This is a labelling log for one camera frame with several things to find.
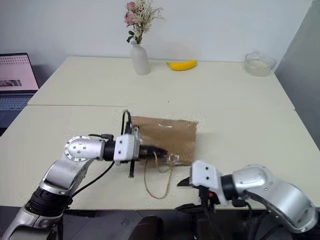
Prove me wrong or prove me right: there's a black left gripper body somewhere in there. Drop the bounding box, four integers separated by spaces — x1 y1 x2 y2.
138 145 152 161

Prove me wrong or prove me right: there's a brown paper bag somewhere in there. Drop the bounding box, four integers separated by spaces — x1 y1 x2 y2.
130 115 199 200

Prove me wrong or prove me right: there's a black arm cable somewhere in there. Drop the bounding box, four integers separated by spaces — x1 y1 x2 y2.
232 189 278 240
66 133 116 202

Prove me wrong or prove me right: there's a black left wrist cable loop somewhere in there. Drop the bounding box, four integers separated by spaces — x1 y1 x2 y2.
121 110 133 136

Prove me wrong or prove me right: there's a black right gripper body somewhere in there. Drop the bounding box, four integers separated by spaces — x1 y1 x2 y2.
197 186 220 210

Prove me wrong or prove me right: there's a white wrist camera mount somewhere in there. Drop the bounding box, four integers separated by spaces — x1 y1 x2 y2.
113 133 141 166
190 159 230 207

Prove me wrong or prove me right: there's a yellow banana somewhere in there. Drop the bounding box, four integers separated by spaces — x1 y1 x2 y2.
166 59 198 72

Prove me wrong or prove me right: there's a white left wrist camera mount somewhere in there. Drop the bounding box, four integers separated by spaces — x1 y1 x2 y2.
113 133 141 166

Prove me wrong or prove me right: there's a dried pink flower bouquet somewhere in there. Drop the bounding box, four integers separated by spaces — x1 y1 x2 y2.
123 0 166 46

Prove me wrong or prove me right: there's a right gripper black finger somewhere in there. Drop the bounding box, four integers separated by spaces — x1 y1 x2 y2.
176 175 193 188
175 202 201 214

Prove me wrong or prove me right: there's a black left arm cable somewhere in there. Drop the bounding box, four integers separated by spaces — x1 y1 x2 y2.
66 133 116 202

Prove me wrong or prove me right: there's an open laptop computer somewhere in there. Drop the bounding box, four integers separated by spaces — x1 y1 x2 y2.
0 52 41 138

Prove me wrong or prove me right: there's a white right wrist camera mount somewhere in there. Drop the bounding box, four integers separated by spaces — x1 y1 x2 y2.
190 159 230 207

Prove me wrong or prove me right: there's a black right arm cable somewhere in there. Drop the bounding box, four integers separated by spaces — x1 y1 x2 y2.
232 189 278 240

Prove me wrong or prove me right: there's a clear glass bowl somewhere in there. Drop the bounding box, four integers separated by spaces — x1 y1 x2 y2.
244 49 278 77

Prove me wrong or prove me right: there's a white ceramic vase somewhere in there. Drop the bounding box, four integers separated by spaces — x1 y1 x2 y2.
130 43 152 76

